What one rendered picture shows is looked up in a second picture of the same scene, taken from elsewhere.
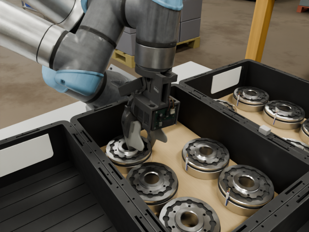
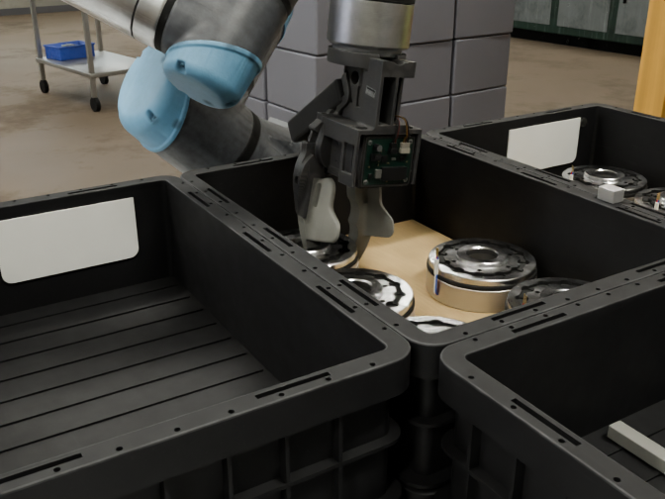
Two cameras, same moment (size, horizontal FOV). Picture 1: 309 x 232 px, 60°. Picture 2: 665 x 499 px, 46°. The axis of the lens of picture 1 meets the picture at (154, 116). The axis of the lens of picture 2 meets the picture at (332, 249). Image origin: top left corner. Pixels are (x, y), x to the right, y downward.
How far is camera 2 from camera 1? 0.26 m
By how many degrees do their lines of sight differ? 11
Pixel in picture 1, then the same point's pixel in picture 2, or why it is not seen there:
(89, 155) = (225, 218)
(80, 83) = (216, 67)
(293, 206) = (648, 285)
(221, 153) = (518, 262)
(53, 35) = not seen: outside the picture
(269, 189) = not seen: hidden behind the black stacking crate
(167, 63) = (394, 38)
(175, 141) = (416, 254)
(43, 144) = (122, 221)
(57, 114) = not seen: hidden behind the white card
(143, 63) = (344, 36)
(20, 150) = (74, 224)
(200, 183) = (467, 318)
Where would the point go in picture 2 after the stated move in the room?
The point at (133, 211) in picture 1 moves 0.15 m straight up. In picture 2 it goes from (314, 281) to (312, 60)
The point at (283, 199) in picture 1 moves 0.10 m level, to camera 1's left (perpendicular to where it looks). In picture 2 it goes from (631, 276) to (487, 272)
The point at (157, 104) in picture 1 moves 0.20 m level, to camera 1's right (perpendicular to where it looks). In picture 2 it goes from (371, 124) to (605, 128)
